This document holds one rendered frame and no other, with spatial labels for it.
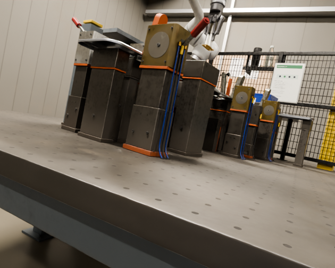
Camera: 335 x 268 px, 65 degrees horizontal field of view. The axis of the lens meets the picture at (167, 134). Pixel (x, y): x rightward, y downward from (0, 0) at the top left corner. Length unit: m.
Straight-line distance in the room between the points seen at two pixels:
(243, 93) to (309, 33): 3.17
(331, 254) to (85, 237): 0.31
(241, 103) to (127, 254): 1.03
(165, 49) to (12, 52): 2.90
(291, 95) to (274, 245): 2.03
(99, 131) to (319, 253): 0.66
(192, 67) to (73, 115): 0.45
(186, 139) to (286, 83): 1.52
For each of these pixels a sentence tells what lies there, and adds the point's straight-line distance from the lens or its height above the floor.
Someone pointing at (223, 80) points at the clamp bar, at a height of 1.16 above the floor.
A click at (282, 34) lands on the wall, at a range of 4.43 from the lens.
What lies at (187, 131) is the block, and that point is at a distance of 0.91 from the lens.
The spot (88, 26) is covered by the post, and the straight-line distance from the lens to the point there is 1.23.
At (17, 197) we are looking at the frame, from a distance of 0.54.
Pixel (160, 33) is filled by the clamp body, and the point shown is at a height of 1.03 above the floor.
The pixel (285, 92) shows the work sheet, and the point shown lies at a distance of 2.30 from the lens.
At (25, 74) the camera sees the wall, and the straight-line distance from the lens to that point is 3.61.
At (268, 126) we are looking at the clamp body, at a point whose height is 0.89.
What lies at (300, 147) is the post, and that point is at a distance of 1.80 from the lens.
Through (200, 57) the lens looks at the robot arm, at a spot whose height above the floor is 1.34.
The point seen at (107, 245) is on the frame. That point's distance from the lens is 0.41.
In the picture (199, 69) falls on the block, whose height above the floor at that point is 1.00.
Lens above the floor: 0.80
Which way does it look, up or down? 2 degrees down
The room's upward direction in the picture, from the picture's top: 12 degrees clockwise
